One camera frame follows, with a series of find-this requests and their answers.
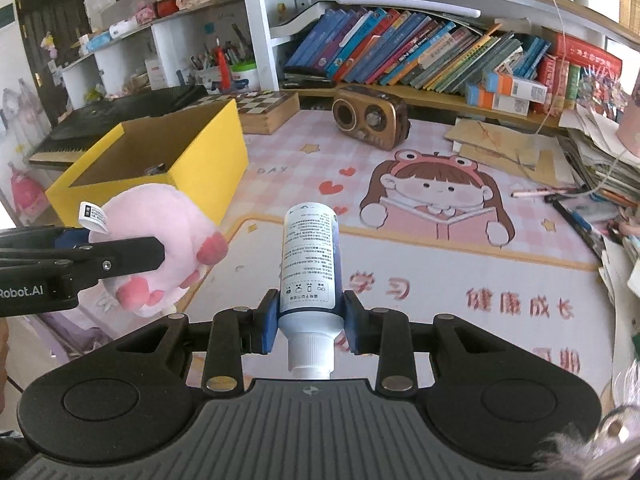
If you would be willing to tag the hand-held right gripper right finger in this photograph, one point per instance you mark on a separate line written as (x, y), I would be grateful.
(354, 325)

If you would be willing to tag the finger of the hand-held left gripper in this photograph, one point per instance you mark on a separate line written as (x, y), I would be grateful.
(130, 255)
(70, 237)

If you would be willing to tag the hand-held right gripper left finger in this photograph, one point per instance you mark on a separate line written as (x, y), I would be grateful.
(269, 322)

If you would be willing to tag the pink plush pig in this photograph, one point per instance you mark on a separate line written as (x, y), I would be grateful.
(160, 215)

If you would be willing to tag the white blue bottle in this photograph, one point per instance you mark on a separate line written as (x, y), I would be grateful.
(310, 260)

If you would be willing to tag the yellow cardboard box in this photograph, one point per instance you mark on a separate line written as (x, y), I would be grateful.
(210, 160)

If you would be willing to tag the black piano keyboard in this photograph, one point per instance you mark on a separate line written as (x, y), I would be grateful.
(125, 110)

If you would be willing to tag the white box red label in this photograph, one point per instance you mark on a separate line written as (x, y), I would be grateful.
(156, 72)

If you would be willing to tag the wooden chess box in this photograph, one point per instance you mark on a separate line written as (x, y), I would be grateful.
(265, 112)

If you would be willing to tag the blue tissue pack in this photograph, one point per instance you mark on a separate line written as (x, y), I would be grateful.
(97, 42)

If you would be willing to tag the brown retro radio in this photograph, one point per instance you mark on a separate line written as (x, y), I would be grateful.
(372, 117)

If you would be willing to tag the red glue bottle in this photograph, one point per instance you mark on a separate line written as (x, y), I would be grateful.
(223, 67)

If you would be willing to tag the green lid tub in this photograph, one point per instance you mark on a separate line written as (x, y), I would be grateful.
(245, 77)

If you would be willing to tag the white cubby shelf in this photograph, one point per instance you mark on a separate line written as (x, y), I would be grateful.
(165, 45)

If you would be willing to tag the white pink pen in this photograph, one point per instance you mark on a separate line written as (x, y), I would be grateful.
(532, 192)

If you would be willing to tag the dark door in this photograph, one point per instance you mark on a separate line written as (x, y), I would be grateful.
(50, 15)

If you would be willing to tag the flat cardboard pieces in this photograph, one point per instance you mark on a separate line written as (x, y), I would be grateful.
(500, 147)

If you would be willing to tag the bunch of dark pens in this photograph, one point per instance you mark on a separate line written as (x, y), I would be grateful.
(575, 220)

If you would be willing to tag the red white doll ornament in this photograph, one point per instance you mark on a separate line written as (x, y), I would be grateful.
(166, 5)

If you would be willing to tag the grey fluffy fur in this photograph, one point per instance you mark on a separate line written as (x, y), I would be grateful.
(575, 450)

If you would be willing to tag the white bookshelf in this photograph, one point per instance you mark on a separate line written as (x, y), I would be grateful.
(255, 25)

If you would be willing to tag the orange blue white carton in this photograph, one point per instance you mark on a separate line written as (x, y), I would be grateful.
(500, 102)
(520, 85)

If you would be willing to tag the row of leaning books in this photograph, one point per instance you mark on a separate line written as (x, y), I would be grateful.
(400, 50)

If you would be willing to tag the stack of papers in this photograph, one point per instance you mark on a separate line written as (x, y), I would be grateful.
(600, 155)

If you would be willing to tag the red book box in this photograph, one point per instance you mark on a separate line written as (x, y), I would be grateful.
(590, 70)

